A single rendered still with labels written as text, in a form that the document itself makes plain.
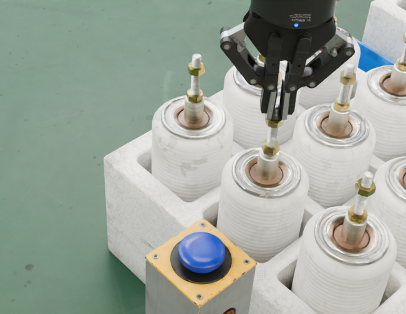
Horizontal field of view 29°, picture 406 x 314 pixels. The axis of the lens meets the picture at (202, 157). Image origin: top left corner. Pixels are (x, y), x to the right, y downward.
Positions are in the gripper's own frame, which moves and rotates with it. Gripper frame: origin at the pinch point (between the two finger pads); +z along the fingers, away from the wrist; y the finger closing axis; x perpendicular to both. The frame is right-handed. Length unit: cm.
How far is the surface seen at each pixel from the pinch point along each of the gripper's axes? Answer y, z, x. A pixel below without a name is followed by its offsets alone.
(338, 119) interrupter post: 8.3, 8.3, 7.2
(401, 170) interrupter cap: 14.9, 10.2, 1.3
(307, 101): 7.1, 16.9, 20.7
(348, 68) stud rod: 8.3, 1.5, 7.9
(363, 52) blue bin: 19, 24, 43
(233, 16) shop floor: -1, 35, 68
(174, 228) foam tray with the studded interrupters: -9.7, 19.2, -0.7
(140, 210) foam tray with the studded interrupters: -14.0, 21.4, 3.8
